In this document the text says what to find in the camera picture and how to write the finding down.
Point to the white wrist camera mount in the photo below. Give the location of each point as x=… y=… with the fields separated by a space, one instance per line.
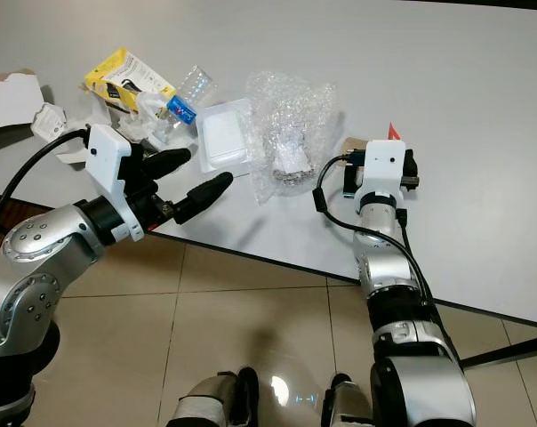
x=384 y=169
x=108 y=160

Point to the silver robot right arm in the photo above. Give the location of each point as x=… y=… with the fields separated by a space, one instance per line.
x=388 y=262

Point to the grey robot left leg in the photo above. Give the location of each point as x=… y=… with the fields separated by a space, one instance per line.
x=211 y=400

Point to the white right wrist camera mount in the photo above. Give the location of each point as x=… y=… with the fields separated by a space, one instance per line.
x=384 y=169

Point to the small white open box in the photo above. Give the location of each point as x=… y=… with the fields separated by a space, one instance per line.
x=49 y=123

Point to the white foam tray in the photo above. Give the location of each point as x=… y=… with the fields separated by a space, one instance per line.
x=226 y=138

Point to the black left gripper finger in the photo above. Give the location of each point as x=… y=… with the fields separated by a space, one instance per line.
x=171 y=161
x=204 y=196

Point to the grey robot leg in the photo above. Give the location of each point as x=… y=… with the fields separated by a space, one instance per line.
x=211 y=400
x=348 y=405

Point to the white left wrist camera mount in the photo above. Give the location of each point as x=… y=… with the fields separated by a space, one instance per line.
x=108 y=160

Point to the white flat cardboard box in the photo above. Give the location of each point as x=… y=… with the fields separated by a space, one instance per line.
x=11 y=102

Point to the grey robot right leg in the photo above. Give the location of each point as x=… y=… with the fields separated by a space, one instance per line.
x=348 y=405

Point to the clear bottle blue label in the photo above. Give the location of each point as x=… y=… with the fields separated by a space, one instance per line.
x=190 y=93

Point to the clear bubble wrap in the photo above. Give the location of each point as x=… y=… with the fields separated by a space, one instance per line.
x=291 y=120

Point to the black metal table leg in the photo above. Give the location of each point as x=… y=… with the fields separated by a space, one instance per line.
x=508 y=349

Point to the yellow carton box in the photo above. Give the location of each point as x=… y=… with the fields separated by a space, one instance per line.
x=126 y=76

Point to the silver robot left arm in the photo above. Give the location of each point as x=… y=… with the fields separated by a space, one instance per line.
x=46 y=258

